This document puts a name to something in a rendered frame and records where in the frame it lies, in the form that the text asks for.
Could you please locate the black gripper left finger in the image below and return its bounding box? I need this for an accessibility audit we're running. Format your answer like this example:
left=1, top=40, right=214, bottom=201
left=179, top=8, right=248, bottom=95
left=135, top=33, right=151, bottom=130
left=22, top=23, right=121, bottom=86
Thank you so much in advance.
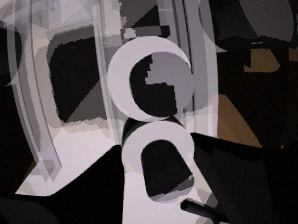
left=0, top=144, right=125, bottom=224

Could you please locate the tan rectangular block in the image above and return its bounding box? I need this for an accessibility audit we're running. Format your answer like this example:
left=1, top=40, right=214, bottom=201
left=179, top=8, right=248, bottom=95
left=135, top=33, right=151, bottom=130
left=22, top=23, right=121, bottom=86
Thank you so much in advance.
left=217, top=48, right=298, bottom=151
left=0, top=85, right=36, bottom=193

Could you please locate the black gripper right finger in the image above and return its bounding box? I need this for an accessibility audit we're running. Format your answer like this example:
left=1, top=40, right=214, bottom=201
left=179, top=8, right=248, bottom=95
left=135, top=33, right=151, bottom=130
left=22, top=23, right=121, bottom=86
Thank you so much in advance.
left=190, top=132, right=298, bottom=224

